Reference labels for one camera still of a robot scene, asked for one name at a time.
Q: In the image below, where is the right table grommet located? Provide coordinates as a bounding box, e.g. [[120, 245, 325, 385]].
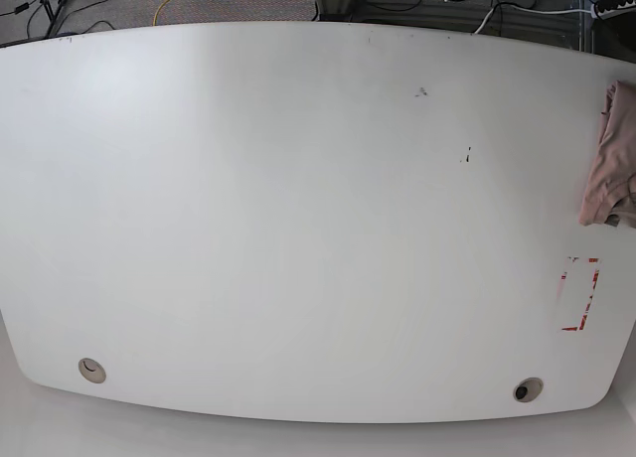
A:
[[513, 378, 544, 403]]

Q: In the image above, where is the table grommet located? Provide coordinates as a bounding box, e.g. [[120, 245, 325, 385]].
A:
[[78, 358, 106, 384], [513, 378, 544, 403]]

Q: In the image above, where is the dusty pink T-shirt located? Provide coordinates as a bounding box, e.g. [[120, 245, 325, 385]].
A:
[[578, 81, 635, 228]]

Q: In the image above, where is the left table grommet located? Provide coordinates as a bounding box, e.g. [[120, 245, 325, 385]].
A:
[[78, 358, 106, 384]]

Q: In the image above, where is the red tape marking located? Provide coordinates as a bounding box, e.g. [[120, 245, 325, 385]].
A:
[[556, 256, 601, 333]]

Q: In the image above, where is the white power strip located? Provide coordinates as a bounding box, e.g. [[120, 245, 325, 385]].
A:
[[592, 0, 635, 19]]

